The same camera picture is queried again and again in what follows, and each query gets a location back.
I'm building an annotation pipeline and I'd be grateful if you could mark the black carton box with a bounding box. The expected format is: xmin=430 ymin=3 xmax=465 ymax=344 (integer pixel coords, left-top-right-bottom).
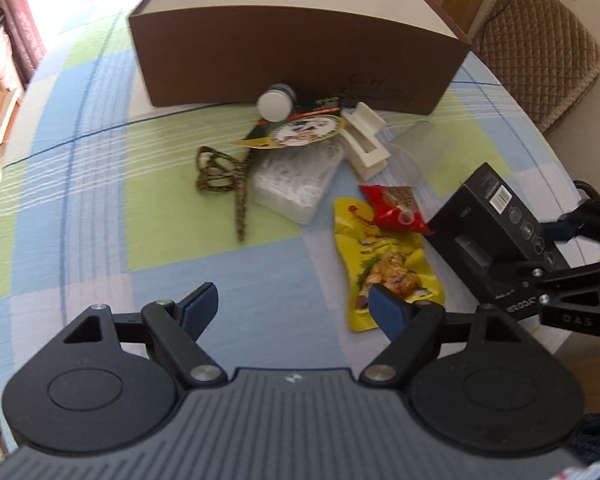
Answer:
xmin=425 ymin=161 xmax=571 ymax=306

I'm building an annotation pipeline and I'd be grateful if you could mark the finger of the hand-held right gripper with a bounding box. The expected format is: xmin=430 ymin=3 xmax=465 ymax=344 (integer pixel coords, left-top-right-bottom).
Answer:
xmin=485 ymin=255 xmax=600 ymax=306
xmin=542 ymin=199 xmax=600 ymax=247

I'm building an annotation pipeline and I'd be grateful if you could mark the brown cardboard box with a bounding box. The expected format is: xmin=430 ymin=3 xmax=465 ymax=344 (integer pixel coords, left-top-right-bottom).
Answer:
xmin=127 ymin=0 xmax=473 ymax=116

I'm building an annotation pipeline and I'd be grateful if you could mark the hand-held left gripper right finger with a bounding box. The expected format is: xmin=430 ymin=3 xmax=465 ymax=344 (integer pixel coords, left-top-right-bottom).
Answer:
xmin=359 ymin=282 xmax=528 ymax=387

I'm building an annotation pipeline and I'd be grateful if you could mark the brown quilted chair cushion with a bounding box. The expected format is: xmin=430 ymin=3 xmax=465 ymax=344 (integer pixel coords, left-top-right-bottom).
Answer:
xmin=472 ymin=0 xmax=600 ymax=133

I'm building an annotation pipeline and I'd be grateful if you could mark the yellow snack packet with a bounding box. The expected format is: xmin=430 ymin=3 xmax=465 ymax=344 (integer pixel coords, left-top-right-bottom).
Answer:
xmin=332 ymin=196 xmax=446 ymax=333

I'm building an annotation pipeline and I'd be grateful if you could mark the cream hair claw clip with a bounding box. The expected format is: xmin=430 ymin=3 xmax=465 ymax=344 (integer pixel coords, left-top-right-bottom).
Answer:
xmin=341 ymin=101 xmax=391 ymax=181

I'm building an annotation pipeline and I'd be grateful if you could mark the green card pack round label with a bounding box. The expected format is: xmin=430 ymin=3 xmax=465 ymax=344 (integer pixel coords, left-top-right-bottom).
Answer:
xmin=230 ymin=92 xmax=351 ymax=153

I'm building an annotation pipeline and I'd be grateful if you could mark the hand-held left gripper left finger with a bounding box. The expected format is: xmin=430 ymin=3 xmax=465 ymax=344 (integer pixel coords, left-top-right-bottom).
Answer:
xmin=62 ymin=282 xmax=227 ymax=387

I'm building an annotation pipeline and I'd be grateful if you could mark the leopard pattern hair claw clip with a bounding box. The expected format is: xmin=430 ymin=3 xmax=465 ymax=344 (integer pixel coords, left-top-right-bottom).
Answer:
xmin=195 ymin=145 xmax=253 ymax=242

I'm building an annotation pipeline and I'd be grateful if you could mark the red snack packet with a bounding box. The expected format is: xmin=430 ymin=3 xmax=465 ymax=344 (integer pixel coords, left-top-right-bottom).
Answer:
xmin=358 ymin=184 xmax=435 ymax=236

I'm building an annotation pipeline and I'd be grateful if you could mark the clear plastic packet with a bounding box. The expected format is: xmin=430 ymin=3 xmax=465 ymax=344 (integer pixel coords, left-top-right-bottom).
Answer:
xmin=250 ymin=137 xmax=343 ymax=226

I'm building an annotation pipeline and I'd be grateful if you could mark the clear plastic cup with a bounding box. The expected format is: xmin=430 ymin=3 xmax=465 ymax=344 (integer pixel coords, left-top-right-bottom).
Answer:
xmin=395 ymin=119 xmax=463 ymax=186

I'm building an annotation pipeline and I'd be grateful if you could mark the dark cloth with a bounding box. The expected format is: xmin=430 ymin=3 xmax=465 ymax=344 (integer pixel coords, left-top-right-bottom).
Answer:
xmin=567 ymin=410 xmax=600 ymax=463

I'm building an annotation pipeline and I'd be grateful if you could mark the green bottle with white cap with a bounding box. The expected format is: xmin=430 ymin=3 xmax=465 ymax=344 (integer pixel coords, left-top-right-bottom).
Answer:
xmin=256 ymin=83 xmax=298 ymax=123

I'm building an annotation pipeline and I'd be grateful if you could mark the pink curtain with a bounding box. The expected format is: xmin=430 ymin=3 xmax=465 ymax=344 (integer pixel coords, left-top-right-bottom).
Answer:
xmin=0 ymin=0 xmax=68 ymax=86

